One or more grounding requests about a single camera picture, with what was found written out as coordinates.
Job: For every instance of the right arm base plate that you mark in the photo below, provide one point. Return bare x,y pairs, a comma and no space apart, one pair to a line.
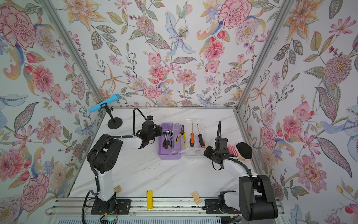
214,207

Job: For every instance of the small wooden tag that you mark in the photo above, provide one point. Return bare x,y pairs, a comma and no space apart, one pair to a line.
117,189

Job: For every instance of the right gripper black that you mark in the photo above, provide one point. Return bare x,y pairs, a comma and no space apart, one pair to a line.
208,151

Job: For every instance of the pink striped ball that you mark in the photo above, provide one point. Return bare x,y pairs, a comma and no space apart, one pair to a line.
234,151

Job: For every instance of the black microphone stand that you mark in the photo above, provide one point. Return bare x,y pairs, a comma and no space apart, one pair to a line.
114,122

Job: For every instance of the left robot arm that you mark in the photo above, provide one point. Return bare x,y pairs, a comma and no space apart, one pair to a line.
104,154

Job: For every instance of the aluminium front rail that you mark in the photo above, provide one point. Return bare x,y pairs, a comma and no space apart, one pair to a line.
162,207

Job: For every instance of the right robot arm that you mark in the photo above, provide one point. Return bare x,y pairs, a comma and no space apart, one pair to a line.
255,198

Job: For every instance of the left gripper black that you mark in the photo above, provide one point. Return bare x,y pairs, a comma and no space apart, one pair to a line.
159,132

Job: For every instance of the ratchet wrench red black handle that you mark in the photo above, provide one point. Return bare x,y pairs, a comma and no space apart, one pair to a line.
170,141

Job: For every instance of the wooden block on rail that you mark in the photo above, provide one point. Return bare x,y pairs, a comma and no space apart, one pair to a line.
196,198

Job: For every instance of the black round pad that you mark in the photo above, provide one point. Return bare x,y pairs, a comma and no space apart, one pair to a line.
244,150

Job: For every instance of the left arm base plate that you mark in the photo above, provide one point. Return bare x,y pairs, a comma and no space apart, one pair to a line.
118,206

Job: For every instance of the blue microphone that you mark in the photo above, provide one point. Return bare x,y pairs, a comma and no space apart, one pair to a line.
104,103

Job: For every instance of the purple plastic tool box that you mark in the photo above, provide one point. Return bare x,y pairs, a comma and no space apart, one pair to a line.
182,139

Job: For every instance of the orange black screwdriver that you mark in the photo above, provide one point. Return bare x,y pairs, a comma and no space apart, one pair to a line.
192,139
200,136

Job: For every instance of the yellow handled pliers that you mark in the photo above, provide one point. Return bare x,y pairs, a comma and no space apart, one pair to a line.
181,134

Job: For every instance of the yellow block on rail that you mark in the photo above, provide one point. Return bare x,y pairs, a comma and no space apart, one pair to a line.
149,199

